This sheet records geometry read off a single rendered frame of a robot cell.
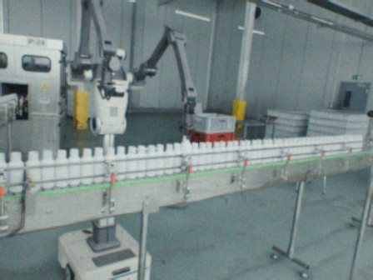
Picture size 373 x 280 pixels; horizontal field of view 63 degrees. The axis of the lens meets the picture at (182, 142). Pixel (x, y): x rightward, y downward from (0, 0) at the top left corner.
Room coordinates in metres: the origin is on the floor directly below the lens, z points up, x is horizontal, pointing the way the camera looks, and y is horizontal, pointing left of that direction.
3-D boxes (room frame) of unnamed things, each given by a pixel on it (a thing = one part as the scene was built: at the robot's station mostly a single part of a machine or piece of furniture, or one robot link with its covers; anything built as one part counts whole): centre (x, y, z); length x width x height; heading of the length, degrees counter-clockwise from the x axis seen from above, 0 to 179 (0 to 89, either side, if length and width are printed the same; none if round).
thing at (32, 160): (1.27, 0.64, 1.08); 0.06 x 0.06 x 0.17
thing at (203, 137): (4.46, -0.41, 0.78); 0.61 x 0.41 x 0.22; 133
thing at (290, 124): (9.03, -3.18, 0.50); 1.23 x 1.05 x 1.00; 125
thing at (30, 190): (1.17, 0.64, 0.96); 0.23 x 0.10 x 0.27; 36
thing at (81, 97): (8.93, 3.06, 0.55); 0.40 x 0.40 x 1.10; 36
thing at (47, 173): (1.32, 0.59, 1.08); 0.06 x 0.06 x 0.17
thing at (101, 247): (2.15, 0.53, 0.24); 0.68 x 0.53 x 0.41; 36
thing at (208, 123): (4.46, -0.40, 1.00); 0.61 x 0.41 x 0.22; 134
